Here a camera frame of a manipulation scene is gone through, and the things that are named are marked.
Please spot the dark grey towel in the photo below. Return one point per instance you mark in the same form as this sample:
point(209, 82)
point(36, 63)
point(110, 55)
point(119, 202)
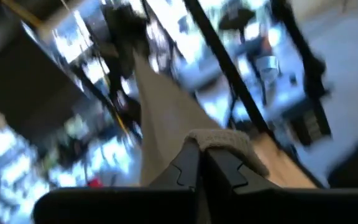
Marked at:
point(166, 124)

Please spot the black metal rig frame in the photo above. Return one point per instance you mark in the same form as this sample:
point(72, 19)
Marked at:
point(225, 65)

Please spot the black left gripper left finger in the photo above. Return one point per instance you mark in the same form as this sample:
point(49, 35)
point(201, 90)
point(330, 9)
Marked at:
point(120, 205)

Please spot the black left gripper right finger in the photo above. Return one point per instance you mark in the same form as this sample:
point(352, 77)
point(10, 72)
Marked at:
point(291, 207)

